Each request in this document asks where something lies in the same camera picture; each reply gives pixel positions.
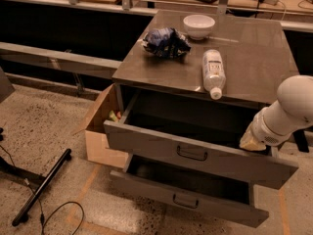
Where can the grey drawer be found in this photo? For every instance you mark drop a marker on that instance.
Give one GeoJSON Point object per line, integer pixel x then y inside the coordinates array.
{"type": "Point", "coordinates": [196, 134]}
{"type": "Point", "coordinates": [189, 189]}

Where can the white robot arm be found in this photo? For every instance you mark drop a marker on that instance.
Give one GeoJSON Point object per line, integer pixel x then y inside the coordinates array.
{"type": "Point", "coordinates": [293, 110]}

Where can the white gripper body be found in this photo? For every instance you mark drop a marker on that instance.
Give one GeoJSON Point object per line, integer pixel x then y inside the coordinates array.
{"type": "Point", "coordinates": [264, 130]}

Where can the crumpled blue chip bag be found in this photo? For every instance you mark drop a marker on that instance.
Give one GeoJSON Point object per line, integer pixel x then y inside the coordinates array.
{"type": "Point", "coordinates": [166, 43]}

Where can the white ceramic bowl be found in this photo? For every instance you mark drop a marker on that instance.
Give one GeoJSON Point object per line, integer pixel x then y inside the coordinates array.
{"type": "Point", "coordinates": [198, 27]}

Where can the grey metal bench rail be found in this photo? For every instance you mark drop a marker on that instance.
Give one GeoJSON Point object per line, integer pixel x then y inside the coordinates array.
{"type": "Point", "coordinates": [61, 61]}

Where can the cardboard box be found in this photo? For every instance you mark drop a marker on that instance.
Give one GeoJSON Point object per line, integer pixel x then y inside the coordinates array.
{"type": "Point", "coordinates": [97, 145]}

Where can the clear plastic water bottle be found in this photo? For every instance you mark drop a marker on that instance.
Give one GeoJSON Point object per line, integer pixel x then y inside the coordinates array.
{"type": "Point", "coordinates": [213, 74]}

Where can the grey bottom drawer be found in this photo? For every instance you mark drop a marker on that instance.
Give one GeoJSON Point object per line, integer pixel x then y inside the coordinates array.
{"type": "Point", "coordinates": [189, 189]}

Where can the grey metal drawer cabinet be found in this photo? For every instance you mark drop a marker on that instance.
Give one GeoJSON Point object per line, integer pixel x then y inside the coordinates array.
{"type": "Point", "coordinates": [182, 89]}

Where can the black stand leg bar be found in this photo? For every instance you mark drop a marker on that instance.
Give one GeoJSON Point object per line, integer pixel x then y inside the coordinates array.
{"type": "Point", "coordinates": [22, 215]}

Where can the grey top drawer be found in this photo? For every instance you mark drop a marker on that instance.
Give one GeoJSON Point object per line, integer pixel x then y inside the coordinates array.
{"type": "Point", "coordinates": [196, 134]}

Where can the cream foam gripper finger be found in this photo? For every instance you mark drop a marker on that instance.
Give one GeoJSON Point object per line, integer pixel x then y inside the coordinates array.
{"type": "Point", "coordinates": [249, 141]}

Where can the green item in box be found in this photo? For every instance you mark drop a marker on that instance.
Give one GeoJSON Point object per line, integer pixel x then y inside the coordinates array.
{"type": "Point", "coordinates": [112, 116]}

